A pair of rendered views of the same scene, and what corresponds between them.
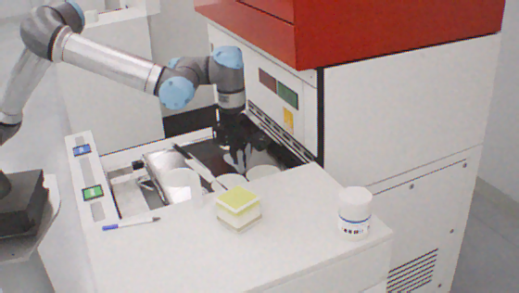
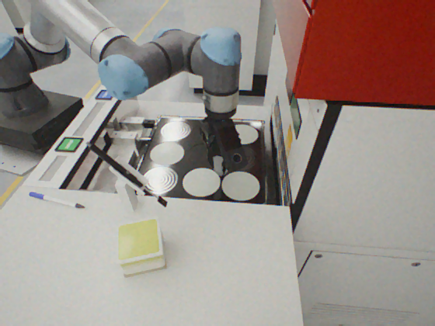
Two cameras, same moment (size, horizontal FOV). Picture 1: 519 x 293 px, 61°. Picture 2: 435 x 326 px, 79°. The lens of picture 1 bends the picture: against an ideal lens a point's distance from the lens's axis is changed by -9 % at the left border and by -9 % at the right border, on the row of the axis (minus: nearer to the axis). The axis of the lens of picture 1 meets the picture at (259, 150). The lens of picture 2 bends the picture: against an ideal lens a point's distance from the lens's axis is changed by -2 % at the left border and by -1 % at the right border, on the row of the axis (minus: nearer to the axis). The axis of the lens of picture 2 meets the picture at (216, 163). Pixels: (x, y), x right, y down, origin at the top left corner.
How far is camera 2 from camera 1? 0.77 m
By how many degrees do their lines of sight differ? 27
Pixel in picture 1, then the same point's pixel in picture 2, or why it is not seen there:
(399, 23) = not seen: outside the picture
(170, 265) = (31, 285)
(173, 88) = (109, 71)
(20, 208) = (29, 130)
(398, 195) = (391, 264)
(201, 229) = (104, 245)
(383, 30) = not seen: outside the picture
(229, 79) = (212, 76)
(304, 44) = (319, 54)
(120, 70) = (64, 26)
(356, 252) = not seen: outside the picture
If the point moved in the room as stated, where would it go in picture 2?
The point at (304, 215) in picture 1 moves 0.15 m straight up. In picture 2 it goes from (217, 293) to (217, 251)
